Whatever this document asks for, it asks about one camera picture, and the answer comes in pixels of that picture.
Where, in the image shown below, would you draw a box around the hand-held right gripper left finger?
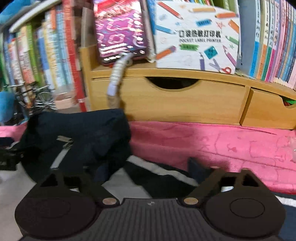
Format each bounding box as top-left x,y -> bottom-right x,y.
39,162 -> 121,207

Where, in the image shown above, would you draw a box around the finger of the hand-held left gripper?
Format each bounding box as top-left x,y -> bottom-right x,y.
0,137 -> 25,171

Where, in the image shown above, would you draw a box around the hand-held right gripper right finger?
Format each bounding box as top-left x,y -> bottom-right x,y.
179,157 -> 265,207

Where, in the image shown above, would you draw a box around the navy white striped jacket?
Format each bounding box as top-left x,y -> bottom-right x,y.
0,108 -> 296,241

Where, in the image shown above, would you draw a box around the pink rabbit-print blanket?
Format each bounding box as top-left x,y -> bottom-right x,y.
0,120 -> 296,197

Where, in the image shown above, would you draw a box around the small blue plush toy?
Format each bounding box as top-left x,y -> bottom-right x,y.
0,91 -> 16,123

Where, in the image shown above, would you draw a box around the wooden drawer organizer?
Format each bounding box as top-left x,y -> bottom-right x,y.
80,45 -> 296,130

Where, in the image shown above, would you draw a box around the black model bicycle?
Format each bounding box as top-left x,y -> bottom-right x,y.
5,81 -> 58,116

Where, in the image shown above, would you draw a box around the clear plastic jar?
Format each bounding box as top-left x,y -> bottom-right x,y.
54,90 -> 79,109

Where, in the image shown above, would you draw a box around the white pencil-print box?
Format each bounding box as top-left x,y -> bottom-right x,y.
153,0 -> 241,75

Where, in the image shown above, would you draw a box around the row of colourful books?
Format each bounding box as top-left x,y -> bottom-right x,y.
0,0 -> 296,112

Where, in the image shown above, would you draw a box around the large blue plush toy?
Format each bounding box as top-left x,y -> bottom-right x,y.
0,0 -> 41,24

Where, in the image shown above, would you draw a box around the white braided charging cable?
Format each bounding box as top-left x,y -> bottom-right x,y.
106,53 -> 133,109

